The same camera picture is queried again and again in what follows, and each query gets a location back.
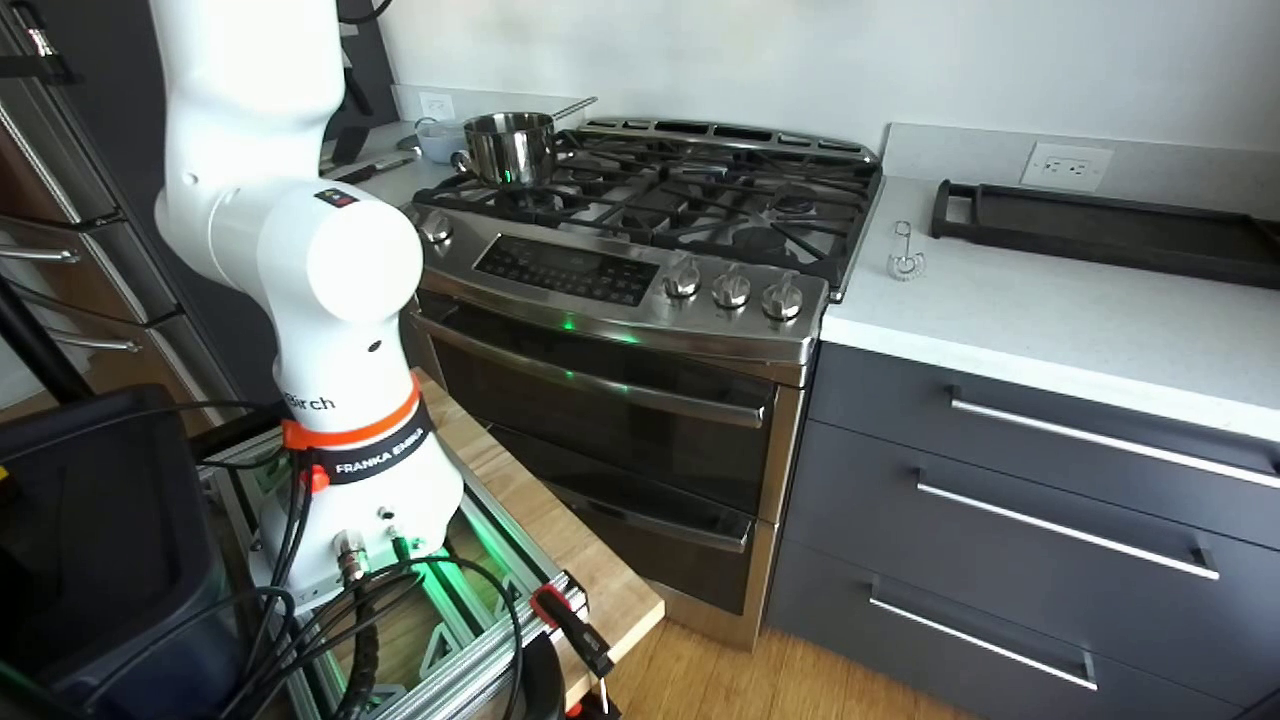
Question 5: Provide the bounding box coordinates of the small clear glass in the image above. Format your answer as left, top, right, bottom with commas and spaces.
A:
883, 214, 930, 282

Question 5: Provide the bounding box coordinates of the stainless steel pot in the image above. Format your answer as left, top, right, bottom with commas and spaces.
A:
457, 91, 601, 190

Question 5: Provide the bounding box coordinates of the black spatula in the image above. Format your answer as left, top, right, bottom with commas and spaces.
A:
326, 147, 420, 187

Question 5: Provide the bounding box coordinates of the black tray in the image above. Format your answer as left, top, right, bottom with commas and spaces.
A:
930, 174, 1280, 297

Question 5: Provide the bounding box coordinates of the dark grey drawer cabinet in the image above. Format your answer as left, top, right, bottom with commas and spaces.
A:
763, 338, 1280, 720

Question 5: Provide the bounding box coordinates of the wooden robot mount board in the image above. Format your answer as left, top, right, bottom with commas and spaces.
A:
412, 374, 669, 713

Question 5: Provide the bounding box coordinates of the black cable bundle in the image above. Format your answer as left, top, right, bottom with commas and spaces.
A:
218, 457, 537, 720

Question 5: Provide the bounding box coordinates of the aluminium mount frame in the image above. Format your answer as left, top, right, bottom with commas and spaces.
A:
197, 503, 573, 720

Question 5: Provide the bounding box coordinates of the white wall outlet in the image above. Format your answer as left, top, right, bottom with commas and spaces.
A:
1020, 137, 1115, 195

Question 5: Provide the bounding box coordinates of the steel drawer handle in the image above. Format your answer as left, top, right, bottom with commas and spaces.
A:
914, 477, 1223, 588
866, 591, 1104, 697
949, 393, 1280, 497

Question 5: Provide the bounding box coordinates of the silver range knob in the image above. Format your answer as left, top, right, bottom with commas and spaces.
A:
759, 272, 807, 328
707, 261, 758, 316
660, 250, 707, 303
420, 212, 461, 261

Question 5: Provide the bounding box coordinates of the red black clamp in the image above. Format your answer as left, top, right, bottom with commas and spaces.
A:
528, 571, 623, 720

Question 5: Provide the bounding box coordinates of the black bin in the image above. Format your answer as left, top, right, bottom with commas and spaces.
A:
0, 385, 251, 720

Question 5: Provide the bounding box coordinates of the stainless steel gas range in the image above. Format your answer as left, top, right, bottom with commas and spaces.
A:
406, 114, 889, 652

